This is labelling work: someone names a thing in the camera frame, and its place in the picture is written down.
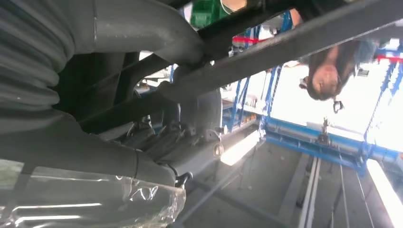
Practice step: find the green panel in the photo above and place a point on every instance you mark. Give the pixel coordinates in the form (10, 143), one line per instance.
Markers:
(207, 14)

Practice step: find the blue metal shelf rack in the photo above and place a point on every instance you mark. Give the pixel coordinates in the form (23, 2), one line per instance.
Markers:
(236, 104)
(314, 151)

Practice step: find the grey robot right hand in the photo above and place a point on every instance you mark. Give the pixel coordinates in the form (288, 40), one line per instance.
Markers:
(78, 157)

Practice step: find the standing person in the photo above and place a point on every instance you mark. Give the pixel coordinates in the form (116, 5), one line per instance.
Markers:
(327, 78)

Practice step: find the ceiling light panel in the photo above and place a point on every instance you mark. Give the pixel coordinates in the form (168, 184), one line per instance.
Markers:
(387, 195)
(240, 148)

